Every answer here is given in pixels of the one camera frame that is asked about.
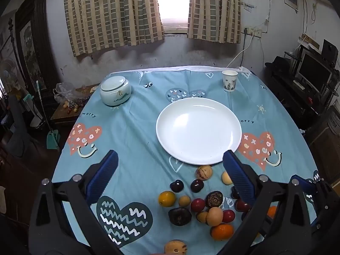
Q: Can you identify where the white round plate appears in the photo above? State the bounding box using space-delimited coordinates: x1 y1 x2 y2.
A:
156 97 242 165

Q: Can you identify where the yellow citrus fruit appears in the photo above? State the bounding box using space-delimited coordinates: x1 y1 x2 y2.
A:
159 190 176 207

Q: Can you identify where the pale green ceramic jar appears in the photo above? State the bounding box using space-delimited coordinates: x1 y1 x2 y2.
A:
100 76 132 106

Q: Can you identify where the clear plastic bag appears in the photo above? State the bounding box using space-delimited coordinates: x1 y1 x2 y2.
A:
53 82 80 104

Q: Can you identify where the black media stand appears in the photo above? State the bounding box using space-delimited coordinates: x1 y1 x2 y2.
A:
266 66 340 128

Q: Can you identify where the printed paper cup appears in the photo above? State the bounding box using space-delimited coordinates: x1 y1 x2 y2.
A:
222 70 238 92

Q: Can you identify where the computer monitor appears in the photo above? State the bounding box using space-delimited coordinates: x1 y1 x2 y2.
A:
296 52 334 91

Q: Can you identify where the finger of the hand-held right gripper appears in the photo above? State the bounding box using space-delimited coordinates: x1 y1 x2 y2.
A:
290 175 334 229

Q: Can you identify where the red plum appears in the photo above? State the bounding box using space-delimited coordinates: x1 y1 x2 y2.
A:
190 198 206 213

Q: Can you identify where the white power cable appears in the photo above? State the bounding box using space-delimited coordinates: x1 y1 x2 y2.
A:
226 34 254 68

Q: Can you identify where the large beige round fruit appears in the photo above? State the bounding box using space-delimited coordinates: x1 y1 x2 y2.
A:
206 207 224 227

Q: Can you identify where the checked beige green curtain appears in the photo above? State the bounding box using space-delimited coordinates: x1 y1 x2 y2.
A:
63 0 165 57
187 0 242 44

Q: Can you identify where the black hat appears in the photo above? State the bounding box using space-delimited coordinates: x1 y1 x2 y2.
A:
265 56 290 71

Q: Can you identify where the dark mangosteen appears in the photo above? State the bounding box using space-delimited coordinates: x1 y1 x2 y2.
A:
168 207 192 226
205 191 224 208

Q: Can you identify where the striped beige pepino melon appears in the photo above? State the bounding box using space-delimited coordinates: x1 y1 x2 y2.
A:
196 165 213 181
164 240 188 255

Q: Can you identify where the bright window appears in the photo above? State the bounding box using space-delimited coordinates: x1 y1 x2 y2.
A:
153 0 192 35

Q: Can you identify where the blue printed tablecloth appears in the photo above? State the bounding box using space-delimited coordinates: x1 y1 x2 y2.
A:
52 65 323 255

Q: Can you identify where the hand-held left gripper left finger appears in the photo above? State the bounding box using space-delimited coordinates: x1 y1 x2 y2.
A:
28 150 125 255

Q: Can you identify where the dark metal stand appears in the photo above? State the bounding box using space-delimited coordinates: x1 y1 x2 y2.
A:
8 18 28 91

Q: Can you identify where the white standing fan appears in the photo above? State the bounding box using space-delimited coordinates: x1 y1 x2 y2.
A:
0 58 16 91

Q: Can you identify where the black speaker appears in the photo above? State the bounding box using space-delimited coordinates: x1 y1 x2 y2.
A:
322 39 339 61

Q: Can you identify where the wooden side table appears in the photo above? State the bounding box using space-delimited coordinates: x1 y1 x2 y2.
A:
50 84 100 124

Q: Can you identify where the beige box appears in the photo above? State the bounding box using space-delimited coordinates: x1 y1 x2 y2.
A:
300 33 320 50

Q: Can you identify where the brown longan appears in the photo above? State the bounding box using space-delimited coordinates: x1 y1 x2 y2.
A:
178 195 192 208

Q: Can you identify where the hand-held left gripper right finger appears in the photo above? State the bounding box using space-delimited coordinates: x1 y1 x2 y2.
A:
219 150 315 255

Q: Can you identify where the red cherry tomato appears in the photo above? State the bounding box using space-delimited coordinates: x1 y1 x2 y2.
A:
222 209 236 224

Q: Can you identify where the heap of small round fruits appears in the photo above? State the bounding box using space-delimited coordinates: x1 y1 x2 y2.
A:
63 99 81 113

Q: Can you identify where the white wall power strip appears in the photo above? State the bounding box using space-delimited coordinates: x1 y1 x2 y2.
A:
243 27 262 38

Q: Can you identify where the teal broom white handle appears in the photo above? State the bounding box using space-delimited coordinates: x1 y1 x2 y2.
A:
36 80 61 150

